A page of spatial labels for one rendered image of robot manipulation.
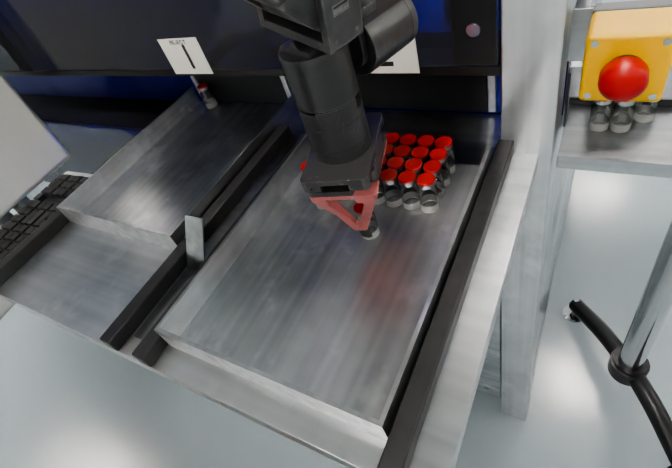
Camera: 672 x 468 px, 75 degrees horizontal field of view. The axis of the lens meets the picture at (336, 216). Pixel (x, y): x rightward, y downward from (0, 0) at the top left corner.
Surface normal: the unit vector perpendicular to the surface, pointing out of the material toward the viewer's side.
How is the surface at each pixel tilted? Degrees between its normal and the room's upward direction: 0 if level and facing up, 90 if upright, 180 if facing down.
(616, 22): 0
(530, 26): 90
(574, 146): 0
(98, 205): 0
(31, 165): 90
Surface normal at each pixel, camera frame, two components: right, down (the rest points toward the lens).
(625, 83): -0.43, 0.67
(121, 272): -0.26, -0.69
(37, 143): 0.88, 0.11
